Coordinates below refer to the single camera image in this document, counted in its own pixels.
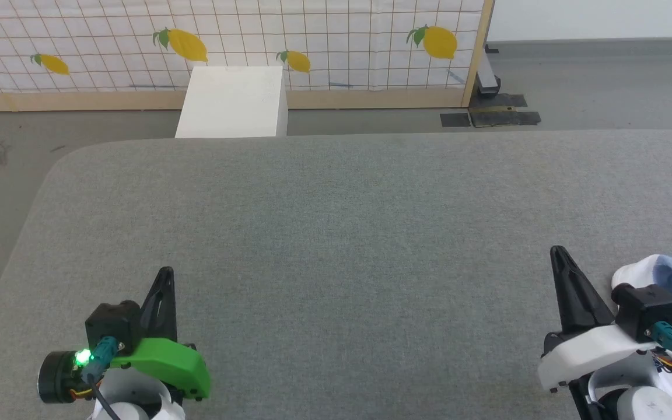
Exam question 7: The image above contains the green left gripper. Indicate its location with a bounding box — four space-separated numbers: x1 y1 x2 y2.
108 267 212 403

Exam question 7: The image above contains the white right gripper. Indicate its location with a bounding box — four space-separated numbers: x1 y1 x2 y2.
537 246 659 395

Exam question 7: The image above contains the long black floor mat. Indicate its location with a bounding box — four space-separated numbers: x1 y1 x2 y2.
469 110 543 128

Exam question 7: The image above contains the grey fabric sofa seat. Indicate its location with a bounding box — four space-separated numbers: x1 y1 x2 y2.
0 129 672 420

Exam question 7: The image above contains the black floor mat under foot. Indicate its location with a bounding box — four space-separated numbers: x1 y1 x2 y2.
469 93 529 109

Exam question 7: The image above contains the white rectangular box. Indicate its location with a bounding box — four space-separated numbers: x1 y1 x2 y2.
174 65 289 139

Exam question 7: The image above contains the grey metal partition foot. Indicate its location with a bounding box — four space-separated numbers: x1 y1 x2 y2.
475 45 502 97

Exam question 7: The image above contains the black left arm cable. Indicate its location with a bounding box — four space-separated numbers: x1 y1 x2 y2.
82 337 125 420

